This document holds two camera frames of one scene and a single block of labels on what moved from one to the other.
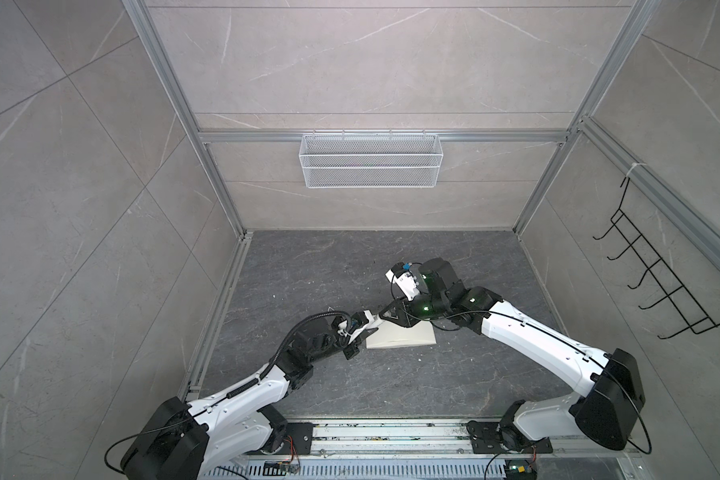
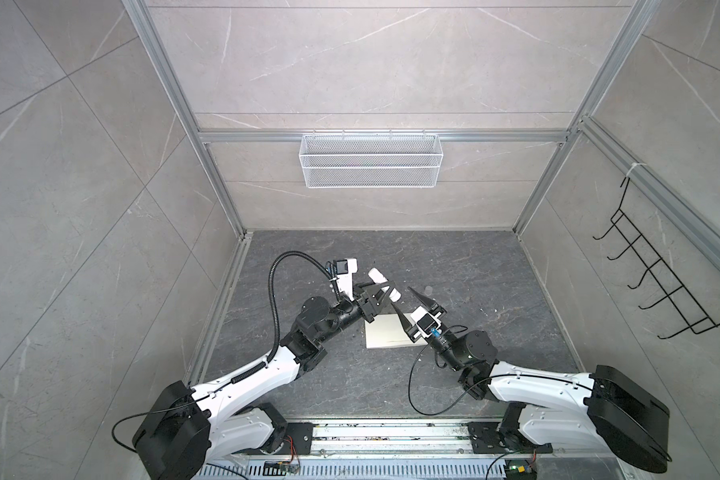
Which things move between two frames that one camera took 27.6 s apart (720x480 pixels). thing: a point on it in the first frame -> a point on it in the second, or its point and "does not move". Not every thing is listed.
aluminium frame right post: [637, 14] does not move
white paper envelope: [391, 334] does not move
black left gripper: [354, 348] -> [366, 303]
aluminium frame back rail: [453, 134] does not move
